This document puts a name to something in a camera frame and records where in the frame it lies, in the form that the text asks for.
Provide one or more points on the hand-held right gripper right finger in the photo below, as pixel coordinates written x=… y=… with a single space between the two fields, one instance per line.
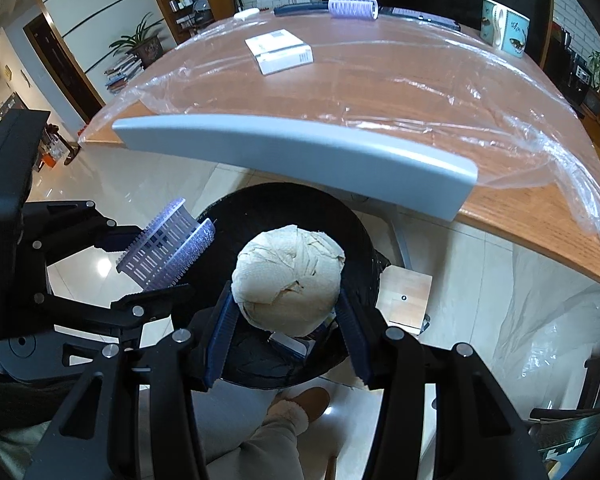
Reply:
x=355 y=340

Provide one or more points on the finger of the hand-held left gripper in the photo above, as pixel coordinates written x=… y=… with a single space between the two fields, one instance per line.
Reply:
x=80 y=225
x=150 y=305

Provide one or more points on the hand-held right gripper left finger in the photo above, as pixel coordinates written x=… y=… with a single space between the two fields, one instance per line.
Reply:
x=219 y=340

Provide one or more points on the purple hair roller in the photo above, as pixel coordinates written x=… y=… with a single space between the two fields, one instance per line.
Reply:
x=352 y=8
x=165 y=250

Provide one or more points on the beige paper ball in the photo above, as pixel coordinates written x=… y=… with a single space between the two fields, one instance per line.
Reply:
x=290 y=280

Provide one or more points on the black round bin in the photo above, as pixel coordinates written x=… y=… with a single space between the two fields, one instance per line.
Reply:
x=280 y=210

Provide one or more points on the small wooden stool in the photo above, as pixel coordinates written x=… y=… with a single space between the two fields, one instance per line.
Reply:
x=405 y=300

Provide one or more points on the brown slipper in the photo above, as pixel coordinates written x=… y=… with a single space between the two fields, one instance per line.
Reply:
x=310 y=402

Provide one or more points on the person's grey trouser leg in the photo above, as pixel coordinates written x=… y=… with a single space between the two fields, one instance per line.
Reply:
x=250 y=440

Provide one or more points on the grey table leg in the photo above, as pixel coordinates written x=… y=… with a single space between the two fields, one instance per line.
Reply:
x=401 y=240

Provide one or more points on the dark wooden door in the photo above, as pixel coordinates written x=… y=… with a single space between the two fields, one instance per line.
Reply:
x=65 y=70

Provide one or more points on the stack of books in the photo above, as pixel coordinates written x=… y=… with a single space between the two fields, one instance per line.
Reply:
x=122 y=75

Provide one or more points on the clear plastic floor sheet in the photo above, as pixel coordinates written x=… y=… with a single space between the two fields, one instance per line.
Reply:
x=545 y=320

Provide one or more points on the potted green plant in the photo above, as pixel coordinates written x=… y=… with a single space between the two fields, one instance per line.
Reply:
x=142 y=42

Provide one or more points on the clear plastic table sheet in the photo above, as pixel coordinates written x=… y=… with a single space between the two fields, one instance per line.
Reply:
x=405 y=110

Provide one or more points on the dark wooden chair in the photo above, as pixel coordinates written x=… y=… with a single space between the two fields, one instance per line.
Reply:
x=580 y=425

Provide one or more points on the flat white carton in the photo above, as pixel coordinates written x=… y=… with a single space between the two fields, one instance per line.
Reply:
x=280 y=52

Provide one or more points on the small white oval object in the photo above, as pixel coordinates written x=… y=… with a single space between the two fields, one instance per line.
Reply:
x=246 y=14

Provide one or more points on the long dark flat device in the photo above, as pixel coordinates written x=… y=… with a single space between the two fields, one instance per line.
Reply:
x=420 y=17

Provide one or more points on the closed purple hair roller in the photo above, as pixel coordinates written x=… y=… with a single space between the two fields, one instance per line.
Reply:
x=352 y=8

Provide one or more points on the dark wooden sideboard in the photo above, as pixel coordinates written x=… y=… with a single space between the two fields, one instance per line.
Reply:
x=585 y=80

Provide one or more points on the teal patterned mug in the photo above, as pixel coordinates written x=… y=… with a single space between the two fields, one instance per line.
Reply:
x=512 y=30

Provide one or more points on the grey table edge rail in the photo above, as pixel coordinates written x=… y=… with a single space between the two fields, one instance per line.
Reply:
x=280 y=145

